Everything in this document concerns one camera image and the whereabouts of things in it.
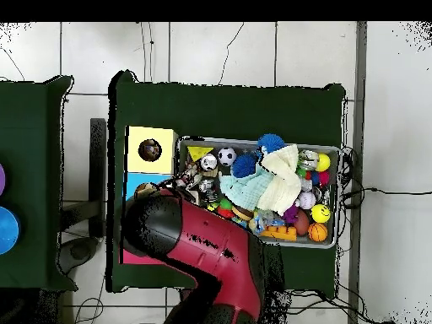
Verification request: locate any blue fuzzy ball with eye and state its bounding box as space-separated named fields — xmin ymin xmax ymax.
xmin=256 ymin=132 xmax=287 ymax=155

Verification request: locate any cream knitted cloth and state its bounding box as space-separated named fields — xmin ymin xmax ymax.
xmin=256 ymin=143 xmax=303 ymax=217

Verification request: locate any wooden box with three holes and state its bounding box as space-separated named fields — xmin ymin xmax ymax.
xmin=119 ymin=125 xmax=180 ymax=266

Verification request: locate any metal mesh bin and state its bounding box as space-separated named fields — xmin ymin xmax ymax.
xmin=175 ymin=135 xmax=343 ymax=250

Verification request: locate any crushed red soda can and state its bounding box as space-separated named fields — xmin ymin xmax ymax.
xmin=200 ymin=153 xmax=219 ymax=172

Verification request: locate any black and white soccer ball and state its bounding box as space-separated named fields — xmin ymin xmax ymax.
xmin=217 ymin=146 xmax=238 ymax=167

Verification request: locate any blue spiky ball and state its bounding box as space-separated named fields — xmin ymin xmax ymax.
xmin=230 ymin=153 xmax=259 ymax=179

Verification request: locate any yellow wedge block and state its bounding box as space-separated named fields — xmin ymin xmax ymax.
xmin=186 ymin=145 xmax=215 ymax=162

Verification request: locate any mint knitted cloth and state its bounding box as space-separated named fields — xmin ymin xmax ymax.
xmin=219 ymin=166 xmax=275 ymax=211

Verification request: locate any dark green table cloth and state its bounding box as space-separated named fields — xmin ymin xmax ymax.
xmin=0 ymin=75 xmax=78 ymax=292
xmin=106 ymin=69 xmax=347 ymax=298

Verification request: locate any plain yellow ball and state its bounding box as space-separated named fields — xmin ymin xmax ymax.
xmin=316 ymin=153 xmax=332 ymax=173

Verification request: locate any yellow smiley ball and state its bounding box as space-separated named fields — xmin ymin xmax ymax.
xmin=310 ymin=203 xmax=332 ymax=224

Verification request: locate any orange toy basketball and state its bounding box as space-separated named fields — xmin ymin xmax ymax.
xmin=307 ymin=222 xmax=329 ymax=243

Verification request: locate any black upright panel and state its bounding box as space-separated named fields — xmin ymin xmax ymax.
xmin=89 ymin=117 xmax=107 ymax=237

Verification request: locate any dark grey stand base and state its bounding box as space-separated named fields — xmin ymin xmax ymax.
xmin=58 ymin=235 xmax=99 ymax=275

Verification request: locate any large blue ball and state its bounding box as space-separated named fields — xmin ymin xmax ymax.
xmin=0 ymin=206 xmax=20 ymax=255

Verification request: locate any thin black floor cable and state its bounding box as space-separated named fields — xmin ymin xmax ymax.
xmin=217 ymin=21 xmax=245 ymax=86

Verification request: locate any black power cable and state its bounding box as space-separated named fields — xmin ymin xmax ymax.
xmin=342 ymin=186 xmax=432 ymax=197

